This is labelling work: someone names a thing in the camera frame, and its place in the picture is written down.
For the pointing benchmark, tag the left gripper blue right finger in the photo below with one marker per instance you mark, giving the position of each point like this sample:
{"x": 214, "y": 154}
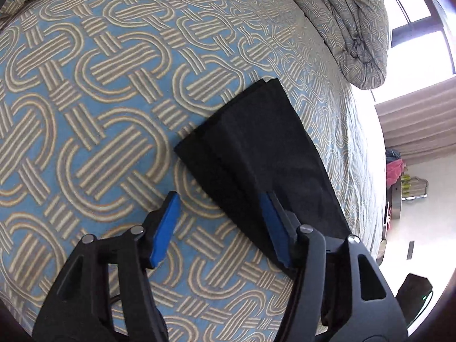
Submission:
{"x": 282, "y": 226}

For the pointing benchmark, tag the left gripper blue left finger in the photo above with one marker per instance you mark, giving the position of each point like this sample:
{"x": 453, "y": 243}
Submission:
{"x": 159, "y": 226}

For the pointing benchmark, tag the black pants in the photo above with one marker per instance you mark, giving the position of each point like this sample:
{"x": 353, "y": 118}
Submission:
{"x": 257, "y": 143}

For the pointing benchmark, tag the pink clothing pile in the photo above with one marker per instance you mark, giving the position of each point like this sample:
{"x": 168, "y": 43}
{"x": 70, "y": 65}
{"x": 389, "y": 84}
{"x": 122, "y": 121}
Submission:
{"x": 394, "y": 166}

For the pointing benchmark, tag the cluttered side shelf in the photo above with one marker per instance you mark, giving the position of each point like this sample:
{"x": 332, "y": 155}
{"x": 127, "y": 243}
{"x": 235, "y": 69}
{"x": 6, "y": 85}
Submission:
{"x": 406, "y": 189}

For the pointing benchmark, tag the black box on floor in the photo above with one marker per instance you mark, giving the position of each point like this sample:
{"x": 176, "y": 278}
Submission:
{"x": 413, "y": 295}

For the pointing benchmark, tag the blue beige patterned bedspread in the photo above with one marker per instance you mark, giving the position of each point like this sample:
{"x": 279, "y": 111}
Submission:
{"x": 95, "y": 95}

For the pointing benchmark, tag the beige curtain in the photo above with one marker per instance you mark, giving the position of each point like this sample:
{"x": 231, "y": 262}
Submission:
{"x": 421, "y": 125}

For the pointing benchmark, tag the dark framed window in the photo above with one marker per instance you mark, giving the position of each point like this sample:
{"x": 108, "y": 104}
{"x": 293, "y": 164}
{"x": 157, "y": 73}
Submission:
{"x": 416, "y": 18}

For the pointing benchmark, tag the folded beige patterned duvet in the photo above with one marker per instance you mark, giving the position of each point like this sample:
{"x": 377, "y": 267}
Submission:
{"x": 358, "y": 36}

